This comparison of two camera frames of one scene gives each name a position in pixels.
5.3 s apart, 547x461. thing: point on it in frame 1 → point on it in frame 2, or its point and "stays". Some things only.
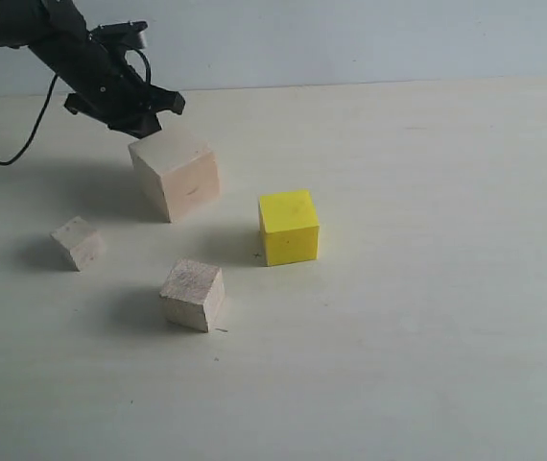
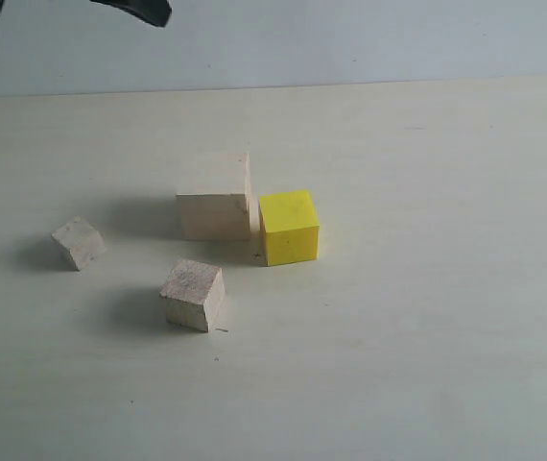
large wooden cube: [185, 171] → [217, 217]
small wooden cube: [81, 242] stays
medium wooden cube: [194, 295] stays
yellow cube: [291, 228] stays
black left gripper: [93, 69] → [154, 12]
